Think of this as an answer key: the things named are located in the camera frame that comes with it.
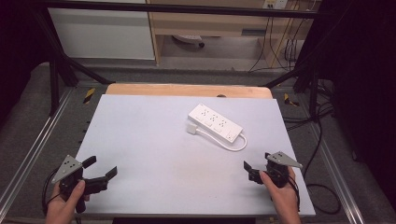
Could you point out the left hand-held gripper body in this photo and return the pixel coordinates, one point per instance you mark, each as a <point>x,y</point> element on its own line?
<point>67,168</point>

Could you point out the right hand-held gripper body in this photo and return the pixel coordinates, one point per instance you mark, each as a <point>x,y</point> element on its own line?
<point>280,171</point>

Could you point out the person's right hand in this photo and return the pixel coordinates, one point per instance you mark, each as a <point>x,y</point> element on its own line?
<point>285,202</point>

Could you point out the person's left hand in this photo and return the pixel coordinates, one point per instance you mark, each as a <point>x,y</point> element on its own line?
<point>60,208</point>

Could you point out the white board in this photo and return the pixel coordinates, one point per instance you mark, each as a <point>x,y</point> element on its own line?
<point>149,149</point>

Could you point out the white power strip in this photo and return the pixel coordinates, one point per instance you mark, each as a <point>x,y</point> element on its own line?
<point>214,122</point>

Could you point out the white plug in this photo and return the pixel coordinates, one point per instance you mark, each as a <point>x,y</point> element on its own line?
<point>191,129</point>

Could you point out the wooden table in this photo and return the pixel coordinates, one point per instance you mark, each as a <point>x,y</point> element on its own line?
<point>174,90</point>

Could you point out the black curtain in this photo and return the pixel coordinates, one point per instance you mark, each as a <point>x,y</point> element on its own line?
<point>18,46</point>
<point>364,77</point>

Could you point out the white cabinet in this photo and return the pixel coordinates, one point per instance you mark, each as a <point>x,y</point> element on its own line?
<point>102,31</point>

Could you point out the white chair base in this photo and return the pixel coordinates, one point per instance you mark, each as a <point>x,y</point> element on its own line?
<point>188,39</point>

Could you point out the wooden shelf unit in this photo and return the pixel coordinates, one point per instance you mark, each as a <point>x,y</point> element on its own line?
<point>218,23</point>

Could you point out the aluminium rail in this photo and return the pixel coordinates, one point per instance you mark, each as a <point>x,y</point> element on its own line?
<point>34,146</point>
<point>336,174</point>

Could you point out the white wall socket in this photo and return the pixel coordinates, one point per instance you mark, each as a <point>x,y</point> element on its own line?
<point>275,3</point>

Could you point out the black metal frame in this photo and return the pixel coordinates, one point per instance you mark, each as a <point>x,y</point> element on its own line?
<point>174,8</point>

